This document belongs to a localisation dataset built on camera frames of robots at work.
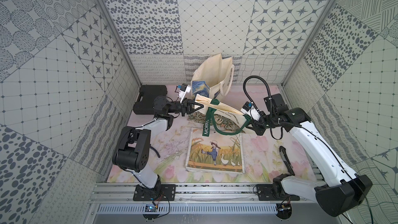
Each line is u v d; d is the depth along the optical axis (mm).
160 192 725
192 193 752
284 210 721
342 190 366
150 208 716
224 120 838
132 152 470
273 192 721
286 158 839
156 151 863
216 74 1108
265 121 618
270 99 573
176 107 695
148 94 1114
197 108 731
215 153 864
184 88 696
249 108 647
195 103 709
